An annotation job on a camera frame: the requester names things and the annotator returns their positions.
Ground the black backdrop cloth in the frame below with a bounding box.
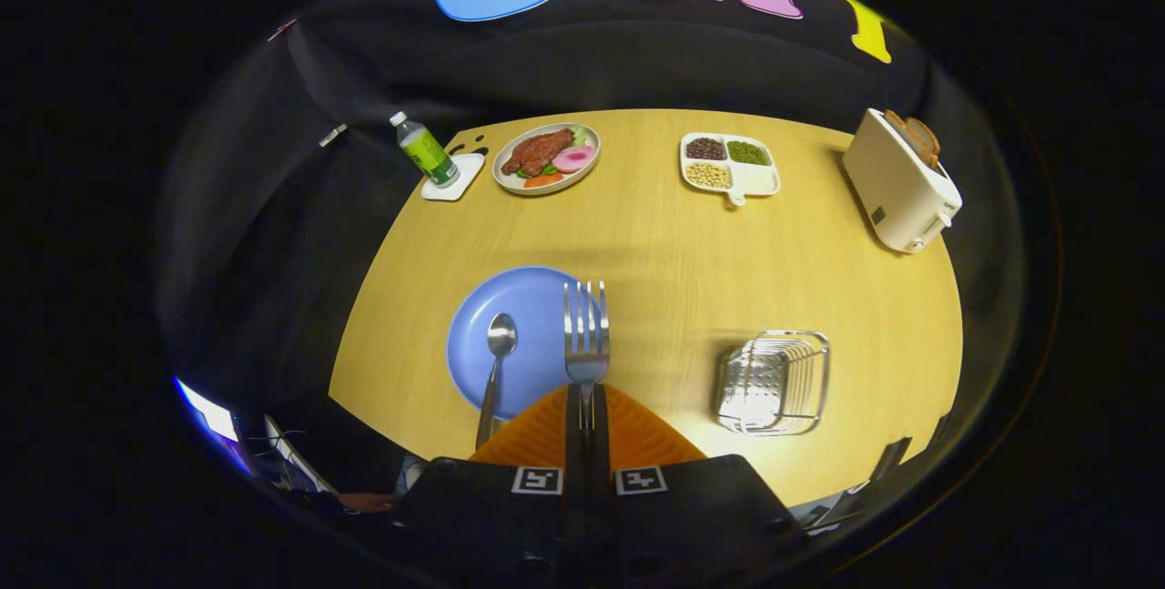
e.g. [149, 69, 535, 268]
[155, 0, 1029, 499]

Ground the white square coaster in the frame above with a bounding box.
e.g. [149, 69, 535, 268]
[420, 152, 486, 202]

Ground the white divided bean tray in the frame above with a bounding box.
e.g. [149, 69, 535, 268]
[679, 132, 782, 208]

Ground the brown steak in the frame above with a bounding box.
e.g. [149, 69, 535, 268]
[501, 127, 576, 178]

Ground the metal spoon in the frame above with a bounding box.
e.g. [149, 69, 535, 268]
[474, 311, 520, 451]

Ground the beige food plate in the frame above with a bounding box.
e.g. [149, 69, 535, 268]
[491, 122, 602, 197]

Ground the lit computer monitor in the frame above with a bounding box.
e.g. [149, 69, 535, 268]
[175, 377, 239, 444]

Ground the metal wire basket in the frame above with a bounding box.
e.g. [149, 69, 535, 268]
[713, 330, 832, 437]

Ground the metal fork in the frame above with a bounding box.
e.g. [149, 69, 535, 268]
[562, 279, 612, 431]

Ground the grey keyboard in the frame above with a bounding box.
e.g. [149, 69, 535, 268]
[262, 414, 333, 494]

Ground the white toaster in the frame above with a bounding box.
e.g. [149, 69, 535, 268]
[841, 108, 964, 255]

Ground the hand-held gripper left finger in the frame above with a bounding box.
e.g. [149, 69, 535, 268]
[393, 382, 585, 572]

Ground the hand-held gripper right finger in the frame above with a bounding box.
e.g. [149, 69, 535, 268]
[587, 382, 806, 576]

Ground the brown bread slice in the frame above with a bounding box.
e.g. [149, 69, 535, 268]
[904, 116, 942, 169]
[883, 110, 922, 149]

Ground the blue round plate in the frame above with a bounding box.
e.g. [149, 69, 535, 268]
[446, 266, 606, 421]

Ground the green label plastic bottle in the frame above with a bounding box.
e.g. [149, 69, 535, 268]
[390, 111, 461, 189]

